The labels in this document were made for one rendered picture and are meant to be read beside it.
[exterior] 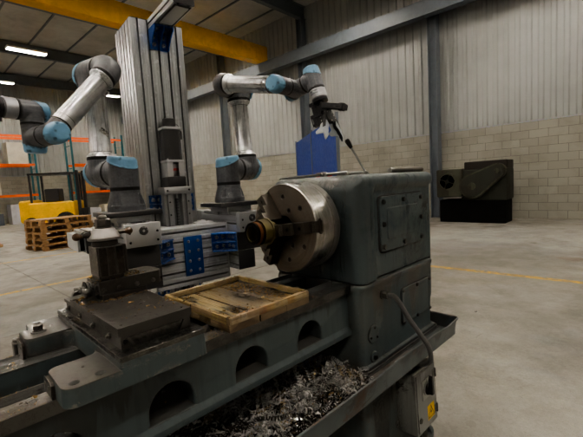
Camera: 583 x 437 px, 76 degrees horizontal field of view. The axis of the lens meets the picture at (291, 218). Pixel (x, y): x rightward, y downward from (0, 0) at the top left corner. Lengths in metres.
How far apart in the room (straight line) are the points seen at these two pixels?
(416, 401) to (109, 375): 1.25
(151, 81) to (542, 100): 10.16
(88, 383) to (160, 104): 1.42
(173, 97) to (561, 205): 10.07
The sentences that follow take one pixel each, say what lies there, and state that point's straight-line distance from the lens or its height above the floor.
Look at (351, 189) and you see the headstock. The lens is 1.30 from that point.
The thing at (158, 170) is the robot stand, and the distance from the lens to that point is 1.91.
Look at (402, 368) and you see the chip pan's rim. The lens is 1.51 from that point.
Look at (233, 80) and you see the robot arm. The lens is 1.88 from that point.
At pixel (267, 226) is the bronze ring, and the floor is 1.10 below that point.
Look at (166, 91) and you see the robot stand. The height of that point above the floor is 1.71.
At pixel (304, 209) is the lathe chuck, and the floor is 1.15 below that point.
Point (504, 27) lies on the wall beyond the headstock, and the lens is 11.86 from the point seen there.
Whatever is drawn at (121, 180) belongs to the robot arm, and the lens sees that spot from 1.67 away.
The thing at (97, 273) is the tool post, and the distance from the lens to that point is 1.07.
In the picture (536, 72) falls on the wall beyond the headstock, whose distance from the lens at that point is 11.44.
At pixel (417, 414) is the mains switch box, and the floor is 0.28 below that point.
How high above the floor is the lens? 1.24
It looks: 5 degrees down
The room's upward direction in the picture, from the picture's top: 3 degrees counter-clockwise
